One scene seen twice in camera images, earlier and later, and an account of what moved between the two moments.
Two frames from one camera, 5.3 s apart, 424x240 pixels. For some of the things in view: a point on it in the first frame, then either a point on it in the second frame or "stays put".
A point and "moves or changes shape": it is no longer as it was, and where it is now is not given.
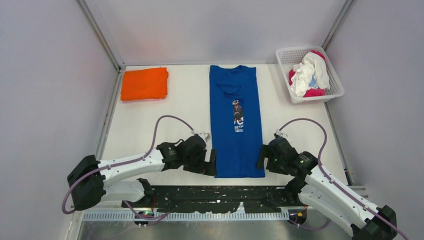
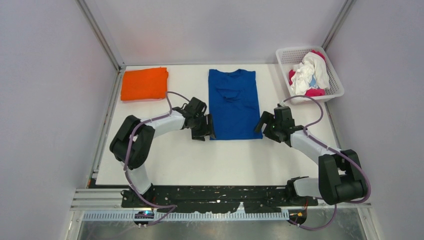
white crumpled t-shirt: x=312 y=64 stays put
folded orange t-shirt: x=144 y=84 stays put
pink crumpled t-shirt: x=311 y=92 stays put
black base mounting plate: x=219 y=199 stays put
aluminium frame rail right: x=345 y=11 stays put
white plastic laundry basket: x=308 y=75 stays put
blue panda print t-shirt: x=236 y=127 moves or changes shape
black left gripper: x=209 y=168 to x=206 y=131
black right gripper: x=266 y=152 to x=265 y=118
